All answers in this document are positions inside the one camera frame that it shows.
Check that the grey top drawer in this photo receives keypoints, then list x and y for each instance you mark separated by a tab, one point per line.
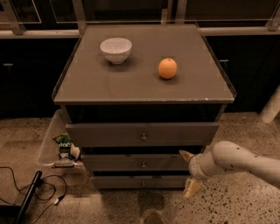
142	134

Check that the grey drawer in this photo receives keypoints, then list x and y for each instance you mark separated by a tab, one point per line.
134	162
137	182
142	134

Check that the grey drawer cabinet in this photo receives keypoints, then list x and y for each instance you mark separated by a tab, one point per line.
93	90

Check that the metal railing frame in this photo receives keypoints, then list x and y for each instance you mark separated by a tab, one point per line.
56	19

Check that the clear plastic bin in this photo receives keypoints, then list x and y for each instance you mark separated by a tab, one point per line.
48	155

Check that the white table leg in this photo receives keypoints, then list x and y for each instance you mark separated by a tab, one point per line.
272	107

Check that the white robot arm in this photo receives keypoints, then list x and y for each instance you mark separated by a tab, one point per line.
225	158

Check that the black bar on floor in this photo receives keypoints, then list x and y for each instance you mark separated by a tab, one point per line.
28	198

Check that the white ceramic bowl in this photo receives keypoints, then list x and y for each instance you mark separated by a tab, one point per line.
116	50

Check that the green snack bag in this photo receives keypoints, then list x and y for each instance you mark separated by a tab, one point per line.
64	143

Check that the orange fruit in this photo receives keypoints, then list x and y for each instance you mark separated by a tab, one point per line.
167	68

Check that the grey bottom drawer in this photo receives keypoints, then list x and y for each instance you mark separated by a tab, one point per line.
137	182

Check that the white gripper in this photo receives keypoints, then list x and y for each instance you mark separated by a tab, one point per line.
195	167

